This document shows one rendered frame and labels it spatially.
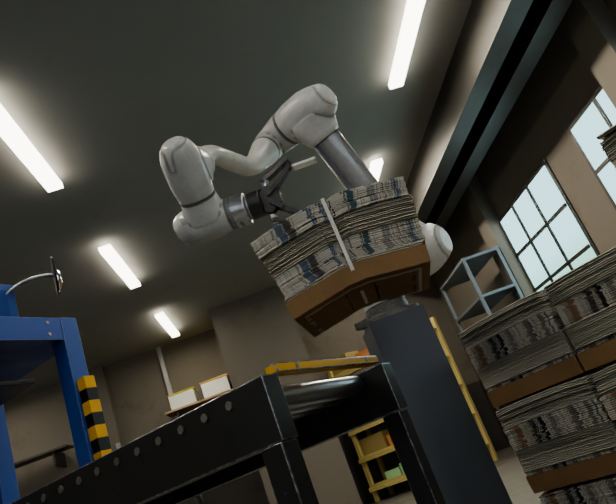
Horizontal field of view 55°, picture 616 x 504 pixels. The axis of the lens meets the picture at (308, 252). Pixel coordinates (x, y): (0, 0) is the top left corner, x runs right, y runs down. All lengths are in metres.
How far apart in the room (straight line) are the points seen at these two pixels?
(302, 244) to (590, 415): 0.79
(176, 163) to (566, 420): 1.16
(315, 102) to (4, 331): 1.44
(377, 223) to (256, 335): 7.65
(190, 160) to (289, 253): 0.36
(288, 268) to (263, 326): 7.62
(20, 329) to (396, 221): 1.64
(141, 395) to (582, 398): 9.08
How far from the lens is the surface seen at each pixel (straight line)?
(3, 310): 2.71
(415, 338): 2.04
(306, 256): 1.41
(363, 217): 1.42
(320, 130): 1.98
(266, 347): 8.95
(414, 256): 1.38
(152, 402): 10.21
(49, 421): 10.66
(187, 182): 1.57
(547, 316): 1.62
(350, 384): 1.49
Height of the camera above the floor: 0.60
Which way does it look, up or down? 20 degrees up
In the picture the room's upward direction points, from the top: 21 degrees counter-clockwise
